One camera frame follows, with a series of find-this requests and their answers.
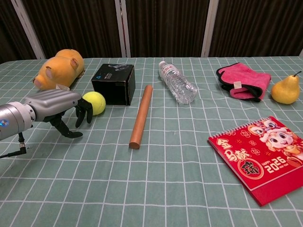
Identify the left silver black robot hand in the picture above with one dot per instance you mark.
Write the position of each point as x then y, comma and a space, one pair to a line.
56, 105

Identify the yellow tennis ball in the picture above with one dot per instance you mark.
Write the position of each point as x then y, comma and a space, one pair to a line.
95, 103

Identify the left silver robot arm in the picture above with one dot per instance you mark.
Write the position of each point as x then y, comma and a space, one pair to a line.
14, 120

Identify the black cardboard box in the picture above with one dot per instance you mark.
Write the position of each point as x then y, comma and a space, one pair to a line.
114, 84

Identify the yellow plush chick toy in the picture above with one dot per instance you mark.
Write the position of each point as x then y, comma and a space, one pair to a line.
60, 69

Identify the brown wooden rod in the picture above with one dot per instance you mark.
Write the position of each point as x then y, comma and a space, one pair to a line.
141, 118

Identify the green checkered tablecloth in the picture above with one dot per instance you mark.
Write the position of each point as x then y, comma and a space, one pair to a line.
151, 146

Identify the clear plastic water bottle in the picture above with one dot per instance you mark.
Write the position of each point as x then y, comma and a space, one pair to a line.
177, 81

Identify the pink folded towel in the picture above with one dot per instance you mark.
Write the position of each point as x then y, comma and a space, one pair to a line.
243, 81

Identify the red 2026 desk calendar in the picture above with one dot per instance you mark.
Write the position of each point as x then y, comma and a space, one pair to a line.
260, 158

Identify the yellow pear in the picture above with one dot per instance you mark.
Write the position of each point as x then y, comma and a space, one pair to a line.
286, 89

